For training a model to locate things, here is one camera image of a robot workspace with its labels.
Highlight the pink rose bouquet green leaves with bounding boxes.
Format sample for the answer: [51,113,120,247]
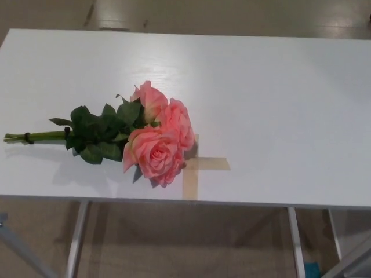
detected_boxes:
[3,80,195,188]

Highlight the long beige masking tape strip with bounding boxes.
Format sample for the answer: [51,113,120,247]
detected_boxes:
[182,133,201,201]

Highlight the white metal table leg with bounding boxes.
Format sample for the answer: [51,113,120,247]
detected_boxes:
[286,206,307,278]
[327,208,344,262]
[64,201,91,278]

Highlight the teal object on floor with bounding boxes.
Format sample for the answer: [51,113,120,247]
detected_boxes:
[304,261,323,278]

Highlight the grey metal frame bar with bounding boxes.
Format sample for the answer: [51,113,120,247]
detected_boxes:
[0,213,56,278]
[321,231,371,278]

